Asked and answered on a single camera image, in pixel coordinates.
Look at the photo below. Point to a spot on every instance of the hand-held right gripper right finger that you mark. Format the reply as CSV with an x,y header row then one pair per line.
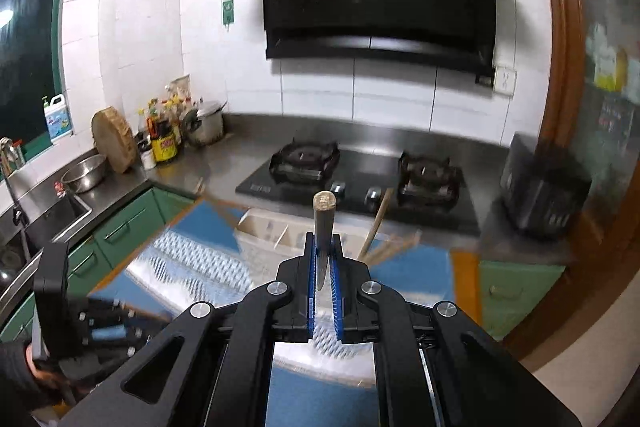
x,y
336,292

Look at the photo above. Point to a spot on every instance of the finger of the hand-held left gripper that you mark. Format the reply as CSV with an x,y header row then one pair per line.
x,y
120,309
107,336

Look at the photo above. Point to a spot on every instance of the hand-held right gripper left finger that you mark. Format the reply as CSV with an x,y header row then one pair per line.
x,y
312,287

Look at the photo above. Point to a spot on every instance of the cream plastic utensil holder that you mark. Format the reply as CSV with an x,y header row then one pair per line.
x,y
270,227

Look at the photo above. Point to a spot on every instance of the person's left forearm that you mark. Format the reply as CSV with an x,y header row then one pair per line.
x,y
15,377

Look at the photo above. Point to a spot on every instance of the person's left hand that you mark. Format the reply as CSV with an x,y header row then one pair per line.
x,y
42,374

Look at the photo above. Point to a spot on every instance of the stainless steel sink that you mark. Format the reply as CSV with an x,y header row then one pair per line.
x,y
50,217

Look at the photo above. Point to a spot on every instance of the blue white patterned cloth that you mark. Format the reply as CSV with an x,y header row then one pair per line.
x,y
200,257

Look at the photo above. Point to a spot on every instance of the silver stove knob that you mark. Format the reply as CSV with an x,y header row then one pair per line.
x,y
372,195
340,188

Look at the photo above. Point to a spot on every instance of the black gas stove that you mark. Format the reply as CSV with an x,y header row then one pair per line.
x,y
370,172

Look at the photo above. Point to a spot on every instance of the stainless steel bowl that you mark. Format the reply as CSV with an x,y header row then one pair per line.
x,y
85,174

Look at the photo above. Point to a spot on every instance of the chrome sink faucet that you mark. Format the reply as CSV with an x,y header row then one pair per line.
x,y
6,157

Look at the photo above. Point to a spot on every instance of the small white jar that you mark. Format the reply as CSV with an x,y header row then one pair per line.
x,y
148,161

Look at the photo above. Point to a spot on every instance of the round wooden cutting board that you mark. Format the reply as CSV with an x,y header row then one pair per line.
x,y
112,139

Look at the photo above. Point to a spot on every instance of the dark sauce bottle yellow label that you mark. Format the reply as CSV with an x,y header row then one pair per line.
x,y
165,147

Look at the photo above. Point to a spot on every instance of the white detergent bottle blue label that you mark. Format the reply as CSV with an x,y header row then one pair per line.
x,y
57,122

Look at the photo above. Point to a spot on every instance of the steel pot with lid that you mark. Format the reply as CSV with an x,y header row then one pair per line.
x,y
205,129

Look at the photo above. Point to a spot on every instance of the clear plastic food bag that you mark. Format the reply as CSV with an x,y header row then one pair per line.
x,y
177,94

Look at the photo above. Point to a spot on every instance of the black rice cooker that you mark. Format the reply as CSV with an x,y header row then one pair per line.
x,y
540,192

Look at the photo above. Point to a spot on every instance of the green framed window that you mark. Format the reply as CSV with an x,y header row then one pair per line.
x,y
25,57

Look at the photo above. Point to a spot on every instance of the wooden framed glass door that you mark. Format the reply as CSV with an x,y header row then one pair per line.
x,y
567,82

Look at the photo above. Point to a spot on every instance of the white wall socket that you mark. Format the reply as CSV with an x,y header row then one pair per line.
x,y
505,81

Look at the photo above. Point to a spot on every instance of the green wall sticker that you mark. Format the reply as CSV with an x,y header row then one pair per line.
x,y
228,11

